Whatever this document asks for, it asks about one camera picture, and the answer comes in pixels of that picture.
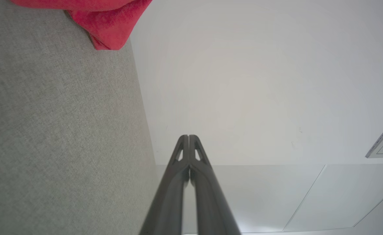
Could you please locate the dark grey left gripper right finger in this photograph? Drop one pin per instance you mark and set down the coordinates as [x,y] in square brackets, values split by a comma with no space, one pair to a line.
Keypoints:
[211,202]

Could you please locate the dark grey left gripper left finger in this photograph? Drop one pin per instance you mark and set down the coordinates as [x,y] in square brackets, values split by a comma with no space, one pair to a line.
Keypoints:
[168,195]

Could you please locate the red jersey with white stripes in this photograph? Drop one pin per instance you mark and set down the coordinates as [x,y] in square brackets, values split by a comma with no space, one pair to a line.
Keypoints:
[110,23]

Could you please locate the grey fabric sofa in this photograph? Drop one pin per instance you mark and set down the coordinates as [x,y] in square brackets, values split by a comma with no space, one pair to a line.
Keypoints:
[57,137]

